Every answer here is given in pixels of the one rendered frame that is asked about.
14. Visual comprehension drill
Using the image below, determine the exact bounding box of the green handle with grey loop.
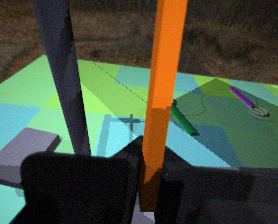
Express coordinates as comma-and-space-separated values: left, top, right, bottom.
171, 99, 196, 135

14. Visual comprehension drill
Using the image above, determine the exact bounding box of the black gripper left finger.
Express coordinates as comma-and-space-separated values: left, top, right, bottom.
20, 135, 144, 224

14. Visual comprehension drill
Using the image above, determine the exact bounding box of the purple handle with grey loop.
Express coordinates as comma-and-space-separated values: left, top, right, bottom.
229, 86, 268, 116

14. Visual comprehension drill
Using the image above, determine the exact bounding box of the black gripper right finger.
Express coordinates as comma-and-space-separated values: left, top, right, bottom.
154, 145, 278, 224

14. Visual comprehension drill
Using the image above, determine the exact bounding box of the orange square bar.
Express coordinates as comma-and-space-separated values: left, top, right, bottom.
138, 0, 187, 212

